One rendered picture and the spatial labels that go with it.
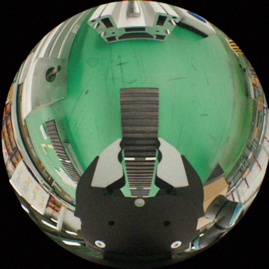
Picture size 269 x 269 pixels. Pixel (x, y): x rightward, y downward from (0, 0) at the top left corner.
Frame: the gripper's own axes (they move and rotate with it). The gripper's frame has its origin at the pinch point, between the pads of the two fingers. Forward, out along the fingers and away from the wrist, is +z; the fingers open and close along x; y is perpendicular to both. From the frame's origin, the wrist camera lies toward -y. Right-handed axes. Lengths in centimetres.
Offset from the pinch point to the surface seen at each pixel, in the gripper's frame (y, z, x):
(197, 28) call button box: -25.0, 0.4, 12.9
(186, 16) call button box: -25.1, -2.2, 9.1
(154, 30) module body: -17.0, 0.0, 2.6
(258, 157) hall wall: 145, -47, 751
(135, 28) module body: -18.0, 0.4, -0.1
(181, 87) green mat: -7.5, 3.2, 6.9
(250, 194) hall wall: 347, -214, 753
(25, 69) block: -26.2, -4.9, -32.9
